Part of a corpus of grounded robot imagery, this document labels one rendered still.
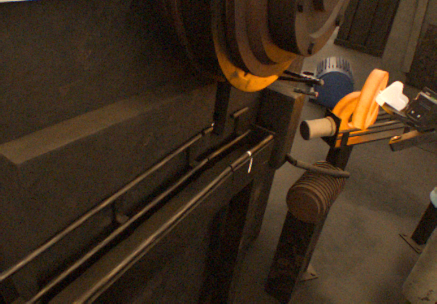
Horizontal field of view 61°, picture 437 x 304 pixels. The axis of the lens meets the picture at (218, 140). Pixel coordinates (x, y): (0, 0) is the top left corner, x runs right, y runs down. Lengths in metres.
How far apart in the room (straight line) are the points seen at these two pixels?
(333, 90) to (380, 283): 1.59
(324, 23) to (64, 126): 0.50
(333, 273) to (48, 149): 1.33
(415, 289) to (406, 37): 2.29
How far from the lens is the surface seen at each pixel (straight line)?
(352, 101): 1.16
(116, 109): 0.65
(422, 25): 3.44
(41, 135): 0.59
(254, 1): 0.58
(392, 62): 3.55
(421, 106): 0.97
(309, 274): 1.61
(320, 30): 0.75
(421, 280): 1.65
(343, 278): 1.67
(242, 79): 0.69
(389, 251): 1.89
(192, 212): 0.73
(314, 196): 1.13
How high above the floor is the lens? 1.17
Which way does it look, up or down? 31 degrees down
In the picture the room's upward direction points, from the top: 9 degrees clockwise
